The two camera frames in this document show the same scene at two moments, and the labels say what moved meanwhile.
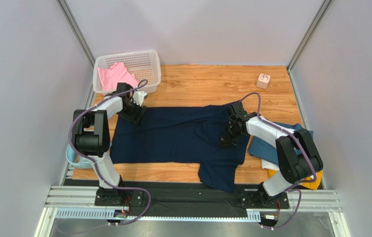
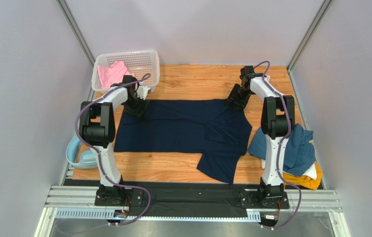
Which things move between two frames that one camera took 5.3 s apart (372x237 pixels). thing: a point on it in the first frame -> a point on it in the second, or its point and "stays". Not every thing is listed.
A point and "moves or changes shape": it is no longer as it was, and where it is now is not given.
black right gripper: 227,137 -> 235,99
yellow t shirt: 314,184 stays
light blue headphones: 78,161 stays
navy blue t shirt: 181,135 moves or changes shape
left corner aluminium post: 68,15 stays
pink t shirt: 110,77 stays
